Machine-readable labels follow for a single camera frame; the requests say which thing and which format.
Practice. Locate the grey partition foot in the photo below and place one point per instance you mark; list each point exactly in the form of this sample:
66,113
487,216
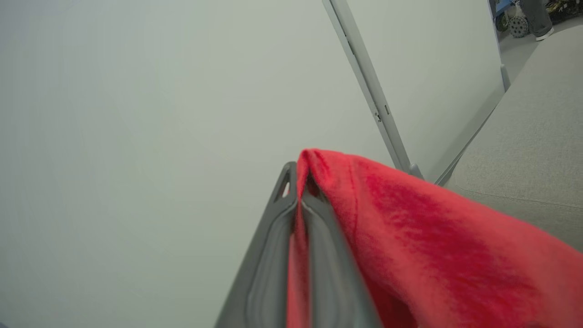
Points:
415,172

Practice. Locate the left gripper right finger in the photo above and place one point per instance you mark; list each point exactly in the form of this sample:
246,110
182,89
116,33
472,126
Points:
332,282

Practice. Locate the blue cart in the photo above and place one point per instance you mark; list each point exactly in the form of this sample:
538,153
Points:
501,7

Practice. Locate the red garment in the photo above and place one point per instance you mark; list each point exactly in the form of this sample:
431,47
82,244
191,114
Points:
432,255

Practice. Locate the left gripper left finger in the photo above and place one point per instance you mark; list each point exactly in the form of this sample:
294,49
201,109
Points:
268,273

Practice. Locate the grey perforated wheel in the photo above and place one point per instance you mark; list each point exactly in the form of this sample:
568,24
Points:
519,26

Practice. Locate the person leg with shoe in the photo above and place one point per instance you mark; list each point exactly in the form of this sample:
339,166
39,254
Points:
537,18

